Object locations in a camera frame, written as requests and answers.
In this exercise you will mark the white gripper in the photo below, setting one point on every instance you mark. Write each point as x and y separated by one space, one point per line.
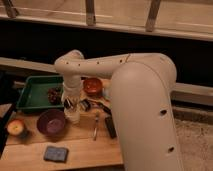
71 98

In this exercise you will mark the white cup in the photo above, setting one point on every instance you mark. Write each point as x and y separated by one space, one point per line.
73 115

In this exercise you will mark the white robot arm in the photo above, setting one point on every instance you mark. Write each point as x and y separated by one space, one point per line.
140 87

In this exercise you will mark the green plastic tray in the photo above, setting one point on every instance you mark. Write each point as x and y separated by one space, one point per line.
34 96

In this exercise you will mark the dark grape bunch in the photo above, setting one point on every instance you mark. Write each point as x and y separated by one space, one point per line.
54 95

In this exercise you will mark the orange bowl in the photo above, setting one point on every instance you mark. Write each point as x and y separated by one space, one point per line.
93 87

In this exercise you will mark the purple bowl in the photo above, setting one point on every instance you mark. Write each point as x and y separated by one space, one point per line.
51 122

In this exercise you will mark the black remote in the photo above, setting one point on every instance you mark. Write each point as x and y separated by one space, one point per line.
110 127

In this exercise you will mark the wooden table board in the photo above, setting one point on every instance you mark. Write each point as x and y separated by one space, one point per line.
77 137

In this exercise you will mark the blue sponge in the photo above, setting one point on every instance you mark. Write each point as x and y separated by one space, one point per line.
56 154

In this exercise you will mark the red yellow apple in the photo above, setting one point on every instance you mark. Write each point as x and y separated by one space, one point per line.
15 127

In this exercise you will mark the black handled peeler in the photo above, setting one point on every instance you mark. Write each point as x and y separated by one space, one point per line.
87 104

